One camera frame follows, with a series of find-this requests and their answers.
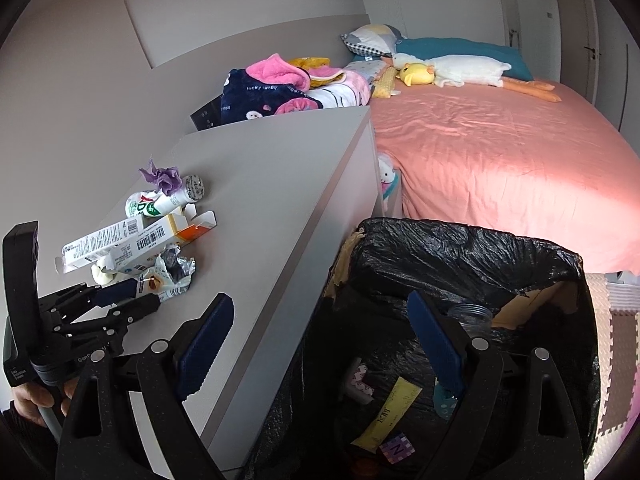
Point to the yellow duck plush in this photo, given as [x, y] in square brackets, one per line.
[415, 75]

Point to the person's left hand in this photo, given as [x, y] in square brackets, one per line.
[30, 402]

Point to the yellow long packet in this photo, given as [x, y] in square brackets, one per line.
[385, 420]

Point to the cardboard bin box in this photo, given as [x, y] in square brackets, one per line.
[520, 310]

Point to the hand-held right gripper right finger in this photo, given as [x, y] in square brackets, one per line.
[435, 345]

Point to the silver snack wrapper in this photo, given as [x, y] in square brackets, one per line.
[170, 270]

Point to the yellow plush cloth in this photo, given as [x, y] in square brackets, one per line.
[315, 67]

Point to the yellow long plush toy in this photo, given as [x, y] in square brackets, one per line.
[384, 85]

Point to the white wardrobe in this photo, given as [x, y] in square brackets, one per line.
[620, 70]

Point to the white goose plush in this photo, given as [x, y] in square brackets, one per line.
[465, 70]

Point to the black box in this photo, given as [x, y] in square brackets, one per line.
[205, 115]

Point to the white door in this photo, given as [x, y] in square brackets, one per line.
[587, 20]

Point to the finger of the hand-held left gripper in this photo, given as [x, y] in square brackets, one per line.
[135, 307]
[115, 291]

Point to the white tissue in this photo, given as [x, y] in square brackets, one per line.
[102, 272]

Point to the navy and pink fleece pajamas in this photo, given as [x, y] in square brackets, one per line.
[250, 95]

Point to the bed with pink sheet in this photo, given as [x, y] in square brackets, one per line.
[500, 160]

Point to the pastel foam puzzle cube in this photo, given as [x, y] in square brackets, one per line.
[397, 447]

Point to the teal pillow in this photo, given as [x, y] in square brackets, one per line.
[450, 47]

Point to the white plastic milk bottle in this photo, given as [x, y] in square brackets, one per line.
[165, 202]

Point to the white cartoon plush toy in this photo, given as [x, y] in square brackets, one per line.
[386, 175]

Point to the pink white printed blanket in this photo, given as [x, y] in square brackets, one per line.
[345, 90]

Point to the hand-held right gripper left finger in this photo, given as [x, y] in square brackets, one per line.
[207, 350]

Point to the pink patterned wrapper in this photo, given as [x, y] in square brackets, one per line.
[357, 385]

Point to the purple plastic bag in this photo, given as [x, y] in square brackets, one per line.
[162, 177]

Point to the pink beige foam floor mat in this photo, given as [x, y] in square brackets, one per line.
[615, 360]

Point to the checked patchwork pillow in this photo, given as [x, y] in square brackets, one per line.
[372, 40]

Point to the white and orange carton box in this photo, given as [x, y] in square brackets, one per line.
[150, 242]

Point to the black trash bag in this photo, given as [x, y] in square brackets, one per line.
[450, 255]

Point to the long white carton box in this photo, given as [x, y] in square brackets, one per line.
[100, 240]

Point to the clear plastic cup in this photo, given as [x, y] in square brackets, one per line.
[472, 317]

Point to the person's left forearm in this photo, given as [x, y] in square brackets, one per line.
[22, 447]

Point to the light blue small pillow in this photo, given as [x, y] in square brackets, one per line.
[367, 67]

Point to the teal tape dispenser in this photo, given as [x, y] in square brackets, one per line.
[442, 402]

